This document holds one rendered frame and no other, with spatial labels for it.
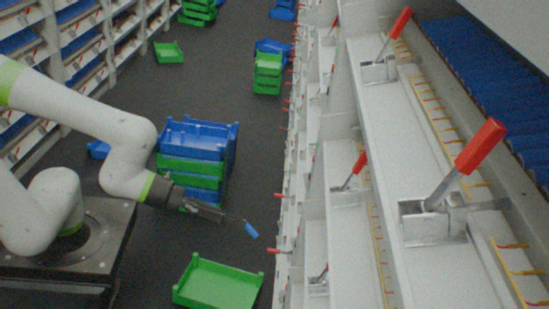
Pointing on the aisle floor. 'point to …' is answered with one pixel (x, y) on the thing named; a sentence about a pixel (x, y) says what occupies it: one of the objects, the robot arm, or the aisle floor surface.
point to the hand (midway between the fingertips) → (233, 221)
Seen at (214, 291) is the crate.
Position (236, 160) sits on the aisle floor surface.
